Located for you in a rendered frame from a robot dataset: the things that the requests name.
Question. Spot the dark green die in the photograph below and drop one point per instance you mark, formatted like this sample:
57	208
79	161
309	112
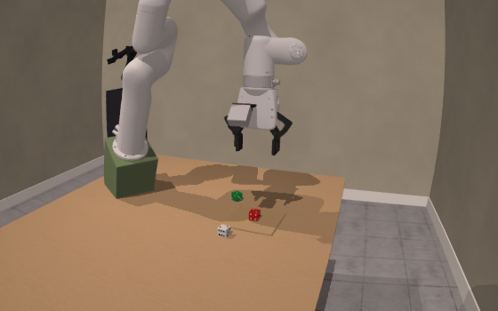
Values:
236	196

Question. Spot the red die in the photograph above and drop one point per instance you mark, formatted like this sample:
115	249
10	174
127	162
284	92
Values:
254	214

